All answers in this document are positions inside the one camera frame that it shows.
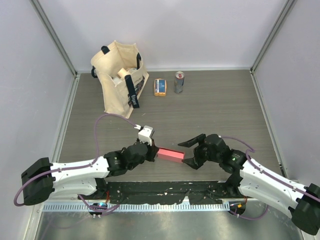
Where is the pink paper box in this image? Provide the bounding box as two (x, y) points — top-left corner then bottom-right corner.
(157, 148), (185, 163)

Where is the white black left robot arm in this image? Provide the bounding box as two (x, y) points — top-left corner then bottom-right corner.
(21, 141), (159, 206)

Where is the aluminium corner post left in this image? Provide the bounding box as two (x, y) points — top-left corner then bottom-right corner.
(29, 0), (78, 77)

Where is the silver energy drink can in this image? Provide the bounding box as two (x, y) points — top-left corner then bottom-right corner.
(174, 71), (185, 94)

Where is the aluminium corner post right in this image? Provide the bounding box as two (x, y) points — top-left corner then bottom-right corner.
(250, 0), (297, 74)

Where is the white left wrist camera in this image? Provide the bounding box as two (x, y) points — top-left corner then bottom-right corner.
(135, 125), (154, 146)

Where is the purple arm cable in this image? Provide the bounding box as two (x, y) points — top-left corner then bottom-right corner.
(219, 136), (320, 203)
(13, 113), (141, 207)

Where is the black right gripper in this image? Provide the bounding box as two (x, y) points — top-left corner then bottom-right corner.
(178, 133), (221, 170)

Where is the orange sponge blue label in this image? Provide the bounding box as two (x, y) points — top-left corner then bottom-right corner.
(153, 78), (167, 97)

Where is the aluminium front rail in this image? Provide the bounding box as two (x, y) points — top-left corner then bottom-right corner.
(47, 179), (301, 203)

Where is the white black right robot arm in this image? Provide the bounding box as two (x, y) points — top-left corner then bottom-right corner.
(179, 133), (320, 236)

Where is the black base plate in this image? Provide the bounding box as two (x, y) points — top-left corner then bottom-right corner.
(82, 180), (245, 205)

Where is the clear plastic bottle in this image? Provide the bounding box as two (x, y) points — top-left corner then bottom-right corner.
(112, 76), (125, 86)

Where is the beige canvas tote bag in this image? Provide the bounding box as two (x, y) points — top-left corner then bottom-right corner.
(90, 41), (149, 119)

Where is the slotted cable duct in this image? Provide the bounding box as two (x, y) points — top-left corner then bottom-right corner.
(42, 201), (230, 213)

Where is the cream lotion bottle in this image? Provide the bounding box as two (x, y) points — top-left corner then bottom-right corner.
(117, 68), (130, 79)

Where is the aluminium corner post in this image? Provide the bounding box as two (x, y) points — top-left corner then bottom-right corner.
(250, 0), (297, 74)
(29, 0), (78, 77)

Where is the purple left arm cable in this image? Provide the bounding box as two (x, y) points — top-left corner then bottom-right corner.
(13, 113), (141, 207)

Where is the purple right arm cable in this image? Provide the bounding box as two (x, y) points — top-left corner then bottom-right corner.
(219, 136), (320, 203)

